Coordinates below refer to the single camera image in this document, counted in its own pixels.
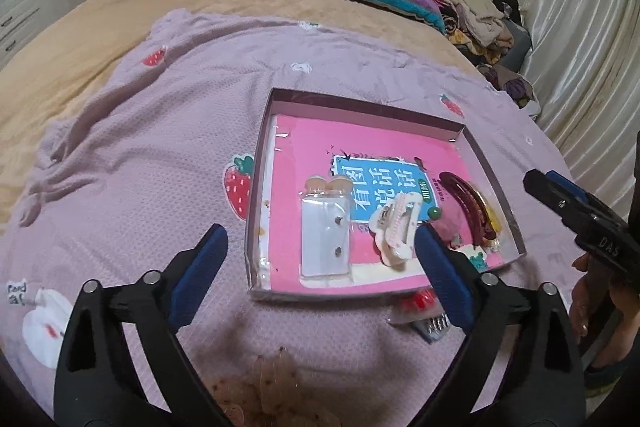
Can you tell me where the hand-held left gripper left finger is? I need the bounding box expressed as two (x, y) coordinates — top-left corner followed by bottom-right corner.
(52, 223), (236, 427)

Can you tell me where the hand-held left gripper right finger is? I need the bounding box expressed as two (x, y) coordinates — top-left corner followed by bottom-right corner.
(414, 224), (587, 427)

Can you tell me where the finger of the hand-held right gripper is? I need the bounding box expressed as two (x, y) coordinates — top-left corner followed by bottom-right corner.
(546, 171), (626, 228)
(523, 169), (601, 240)

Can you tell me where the pink round hair ornament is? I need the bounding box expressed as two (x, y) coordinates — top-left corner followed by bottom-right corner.
(434, 207), (474, 249)

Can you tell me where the clear bag of yellow rings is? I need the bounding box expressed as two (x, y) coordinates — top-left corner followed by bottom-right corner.
(477, 189), (507, 254)

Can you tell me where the white claw hair clip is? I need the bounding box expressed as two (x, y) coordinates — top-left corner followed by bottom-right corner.
(367, 192), (427, 266)

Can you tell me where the dark red hair clip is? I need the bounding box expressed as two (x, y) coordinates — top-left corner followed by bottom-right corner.
(437, 172), (501, 244)

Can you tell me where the shallow brown cardboard box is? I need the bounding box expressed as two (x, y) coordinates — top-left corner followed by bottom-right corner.
(246, 88), (528, 304)

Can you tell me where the white earring card packet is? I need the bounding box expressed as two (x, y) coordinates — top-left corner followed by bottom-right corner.
(299, 193), (355, 280)

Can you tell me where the person's right hand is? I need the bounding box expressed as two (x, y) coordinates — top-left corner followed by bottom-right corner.
(571, 254), (593, 338)

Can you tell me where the red ornament clear packet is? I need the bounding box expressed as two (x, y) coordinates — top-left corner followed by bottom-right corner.
(389, 289), (441, 325)

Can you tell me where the purple printed blanket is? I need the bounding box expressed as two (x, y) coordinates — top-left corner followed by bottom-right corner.
(0, 9), (591, 427)

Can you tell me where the beige mesh bow hair clip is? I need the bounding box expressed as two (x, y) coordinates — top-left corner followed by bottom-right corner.
(200, 346), (351, 427)

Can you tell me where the green cloth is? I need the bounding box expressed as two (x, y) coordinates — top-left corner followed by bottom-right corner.
(582, 354), (628, 400)

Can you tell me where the cream curtain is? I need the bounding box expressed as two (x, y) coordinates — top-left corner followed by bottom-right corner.
(519, 0), (640, 190)

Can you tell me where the black bag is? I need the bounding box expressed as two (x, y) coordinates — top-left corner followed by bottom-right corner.
(489, 0), (522, 24)

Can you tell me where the pile of clothes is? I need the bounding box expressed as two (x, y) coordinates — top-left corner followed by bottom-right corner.
(402, 0), (542, 108)

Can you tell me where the tan bedsheet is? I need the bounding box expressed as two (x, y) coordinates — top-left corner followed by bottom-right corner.
(0, 0), (481, 228)

